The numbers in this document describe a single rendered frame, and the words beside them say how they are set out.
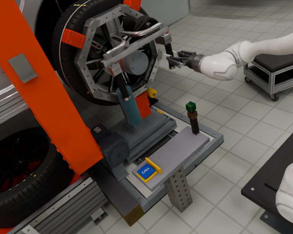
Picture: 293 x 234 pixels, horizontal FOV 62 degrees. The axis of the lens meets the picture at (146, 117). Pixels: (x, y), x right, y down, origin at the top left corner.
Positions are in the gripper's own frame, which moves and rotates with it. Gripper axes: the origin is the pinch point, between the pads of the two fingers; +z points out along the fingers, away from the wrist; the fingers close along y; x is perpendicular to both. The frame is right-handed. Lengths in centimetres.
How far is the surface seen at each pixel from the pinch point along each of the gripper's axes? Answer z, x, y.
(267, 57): -3, -49, 92
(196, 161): -11, -78, -6
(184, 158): -31, -38, -29
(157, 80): 108, -83, 56
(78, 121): -1, -3, -62
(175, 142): -18.8, -37.9, -24.5
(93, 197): 7, -60, -76
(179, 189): -28, -61, -36
